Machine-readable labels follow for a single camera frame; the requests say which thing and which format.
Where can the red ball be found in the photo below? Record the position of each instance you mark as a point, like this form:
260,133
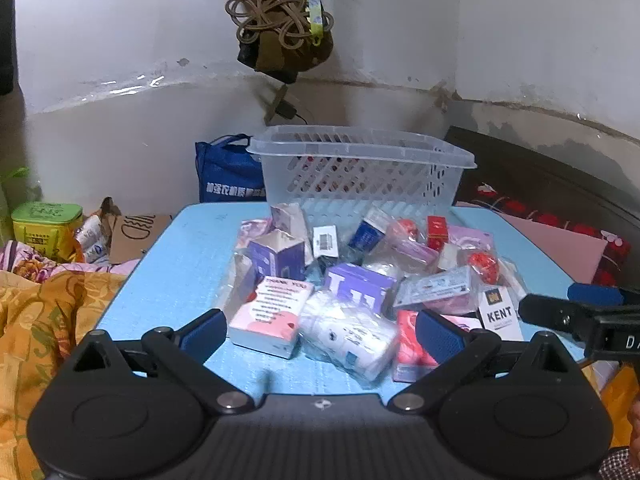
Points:
405,229
482,266

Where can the small open white box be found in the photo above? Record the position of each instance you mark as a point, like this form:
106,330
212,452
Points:
292,217

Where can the pink plastic pouch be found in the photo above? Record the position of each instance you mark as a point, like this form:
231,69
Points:
472,237

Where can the pale pink packet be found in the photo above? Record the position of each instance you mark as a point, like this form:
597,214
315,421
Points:
252,230

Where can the purple white box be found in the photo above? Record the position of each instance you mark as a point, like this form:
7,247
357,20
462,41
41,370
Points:
357,287

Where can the dark wooden headboard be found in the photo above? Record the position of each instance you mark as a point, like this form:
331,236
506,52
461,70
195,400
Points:
540,170

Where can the brown cardboard box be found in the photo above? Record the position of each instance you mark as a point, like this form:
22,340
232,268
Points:
140,232

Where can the open purple box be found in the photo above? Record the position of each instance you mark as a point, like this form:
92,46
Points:
277,257

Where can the orange floral blanket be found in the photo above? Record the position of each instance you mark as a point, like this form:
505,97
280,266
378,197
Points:
55,320

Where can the hanging brown bag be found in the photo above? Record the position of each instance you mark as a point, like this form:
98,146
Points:
295,57

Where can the pink printed box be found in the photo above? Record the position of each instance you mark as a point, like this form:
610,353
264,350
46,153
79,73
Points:
270,317

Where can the red pink packet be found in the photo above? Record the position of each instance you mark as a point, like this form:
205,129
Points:
407,347

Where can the green tin box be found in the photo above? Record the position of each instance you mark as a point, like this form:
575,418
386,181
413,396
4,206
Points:
45,227

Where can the white cigarette pack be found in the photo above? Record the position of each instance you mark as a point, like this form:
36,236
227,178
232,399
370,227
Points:
500,312

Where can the white snack packets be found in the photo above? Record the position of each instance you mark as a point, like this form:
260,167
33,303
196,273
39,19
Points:
92,240

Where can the small blue box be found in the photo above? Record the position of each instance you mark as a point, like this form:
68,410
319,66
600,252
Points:
367,234

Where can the yellow cloth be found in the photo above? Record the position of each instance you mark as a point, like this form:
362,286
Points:
617,400

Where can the blue tote bag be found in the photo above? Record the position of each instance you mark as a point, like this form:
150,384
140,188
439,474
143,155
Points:
227,175

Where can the clear plastic basket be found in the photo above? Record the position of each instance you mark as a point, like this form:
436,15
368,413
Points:
360,170

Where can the light blue mask pack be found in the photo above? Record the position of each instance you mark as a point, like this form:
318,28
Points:
435,286

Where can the white black small carton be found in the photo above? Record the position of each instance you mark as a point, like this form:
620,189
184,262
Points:
326,241

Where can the black charger adapter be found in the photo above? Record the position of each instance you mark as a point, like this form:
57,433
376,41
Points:
285,108

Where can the clear plastic bag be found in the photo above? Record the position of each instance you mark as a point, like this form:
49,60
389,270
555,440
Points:
239,280

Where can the white wrapped tissue pack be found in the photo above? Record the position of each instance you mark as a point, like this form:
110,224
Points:
345,337

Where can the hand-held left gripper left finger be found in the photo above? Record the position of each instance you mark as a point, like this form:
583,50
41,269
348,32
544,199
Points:
202,335

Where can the purple pink packet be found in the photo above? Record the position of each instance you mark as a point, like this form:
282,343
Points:
412,254

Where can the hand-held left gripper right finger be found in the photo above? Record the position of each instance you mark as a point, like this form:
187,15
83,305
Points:
440,337

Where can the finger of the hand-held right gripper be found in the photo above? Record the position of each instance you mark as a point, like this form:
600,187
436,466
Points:
550,312
595,293

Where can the small red box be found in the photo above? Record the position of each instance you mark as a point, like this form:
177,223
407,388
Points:
437,232

